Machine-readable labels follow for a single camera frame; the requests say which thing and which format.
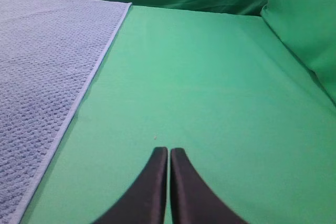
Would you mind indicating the green table cover cloth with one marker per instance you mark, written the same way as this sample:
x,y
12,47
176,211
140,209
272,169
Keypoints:
x,y
253,120

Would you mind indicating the blue waffle-weave towel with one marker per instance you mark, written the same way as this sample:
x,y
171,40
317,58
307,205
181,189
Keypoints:
x,y
50,53

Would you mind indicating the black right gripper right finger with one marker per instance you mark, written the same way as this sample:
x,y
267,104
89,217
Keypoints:
x,y
192,201

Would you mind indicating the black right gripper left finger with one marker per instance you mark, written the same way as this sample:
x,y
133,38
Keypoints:
x,y
145,199

